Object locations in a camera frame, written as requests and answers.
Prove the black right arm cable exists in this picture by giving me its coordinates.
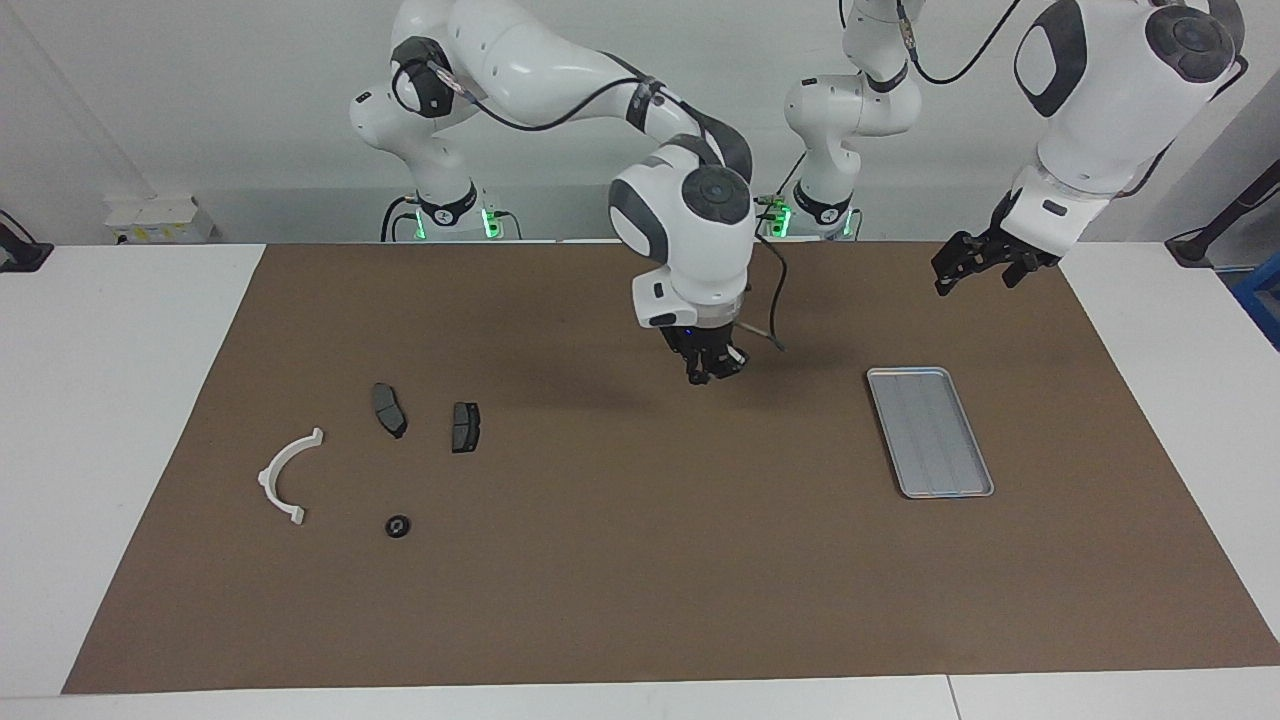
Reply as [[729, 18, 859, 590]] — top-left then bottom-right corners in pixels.
[[395, 35, 791, 354]]

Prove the black base cable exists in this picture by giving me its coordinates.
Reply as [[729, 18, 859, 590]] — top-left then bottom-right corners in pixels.
[[380, 195, 421, 243], [755, 150, 809, 238]]

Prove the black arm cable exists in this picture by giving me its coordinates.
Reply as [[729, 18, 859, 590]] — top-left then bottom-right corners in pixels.
[[895, 0, 1251, 201], [395, 35, 791, 354]]

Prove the brown table mat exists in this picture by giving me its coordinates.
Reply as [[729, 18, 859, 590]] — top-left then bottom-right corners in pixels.
[[62, 240, 1280, 696]]

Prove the blue crate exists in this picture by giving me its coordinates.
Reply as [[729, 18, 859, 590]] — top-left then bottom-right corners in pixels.
[[1232, 255, 1280, 351]]

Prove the black table clamp mount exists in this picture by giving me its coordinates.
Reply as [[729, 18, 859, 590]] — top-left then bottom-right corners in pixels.
[[0, 208, 54, 273]]

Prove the white curved plastic bracket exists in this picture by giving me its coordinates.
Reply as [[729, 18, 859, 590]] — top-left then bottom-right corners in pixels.
[[257, 427, 326, 527]]

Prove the silver metal tray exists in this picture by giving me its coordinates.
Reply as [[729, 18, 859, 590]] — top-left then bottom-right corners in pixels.
[[866, 367, 995, 499]]

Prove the white power strip box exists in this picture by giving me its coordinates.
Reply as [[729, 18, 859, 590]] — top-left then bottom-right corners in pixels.
[[104, 195, 216, 247]]

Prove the black angled stand mount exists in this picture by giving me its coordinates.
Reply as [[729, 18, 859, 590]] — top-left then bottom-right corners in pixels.
[[1165, 160, 1280, 269]]

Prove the grey curved brake pad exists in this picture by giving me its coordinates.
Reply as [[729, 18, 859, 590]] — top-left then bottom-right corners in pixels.
[[371, 382, 409, 440]]

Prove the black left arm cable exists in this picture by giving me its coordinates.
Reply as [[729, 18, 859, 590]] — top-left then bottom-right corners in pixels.
[[895, 0, 1251, 201]]

